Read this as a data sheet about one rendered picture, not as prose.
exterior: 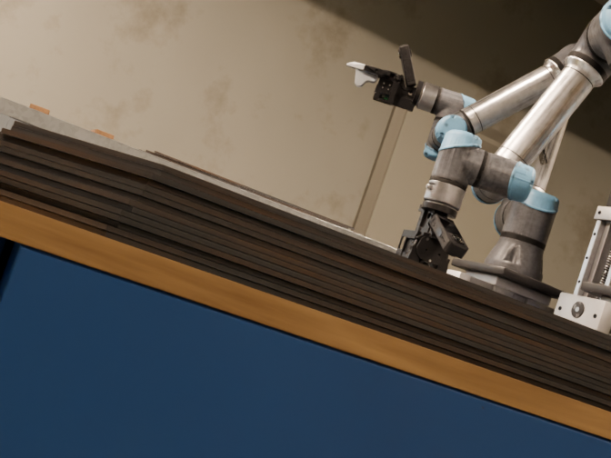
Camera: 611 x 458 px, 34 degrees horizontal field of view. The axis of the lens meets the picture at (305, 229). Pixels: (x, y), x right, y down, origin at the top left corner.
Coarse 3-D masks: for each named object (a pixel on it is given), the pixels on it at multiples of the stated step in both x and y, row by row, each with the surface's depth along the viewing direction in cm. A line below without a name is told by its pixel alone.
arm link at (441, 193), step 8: (432, 184) 195; (440, 184) 193; (448, 184) 192; (432, 192) 193; (440, 192) 192; (448, 192) 192; (456, 192) 193; (464, 192) 194; (432, 200) 194; (440, 200) 192; (448, 200) 192; (456, 200) 193; (456, 208) 194
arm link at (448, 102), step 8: (440, 88) 266; (440, 96) 265; (448, 96) 265; (456, 96) 265; (464, 96) 266; (440, 104) 265; (448, 104) 265; (456, 104) 265; (464, 104) 264; (432, 112) 267; (440, 112) 266; (448, 112) 265
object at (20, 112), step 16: (0, 96) 257; (0, 112) 257; (16, 112) 259; (32, 112) 260; (48, 128) 262; (64, 128) 263; (80, 128) 265; (112, 144) 268; (160, 160) 273; (208, 176) 278; (240, 192) 282; (288, 208) 288; (368, 240) 298
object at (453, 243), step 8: (440, 216) 192; (432, 224) 192; (440, 224) 189; (448, 224) 191; (440, 232) 188; (448, 232) 187; (456, 232) 190; (440, 240) 187; (448, 240) 184; (456, 240) 184; (448, 248) 184; (456, 248) 184; (464, 248) 185; (456, 256) 185
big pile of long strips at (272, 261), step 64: (0, 192) 70; (64, 192) 69; (128, 192) 68; (192, 192) 68; (192, 256) 69; (256, 256) 70; (320, 256) 72; (384, 256) 74; (384, 320) 75; (448, 320) 76; (512, 320) 79; (576, 384) 81
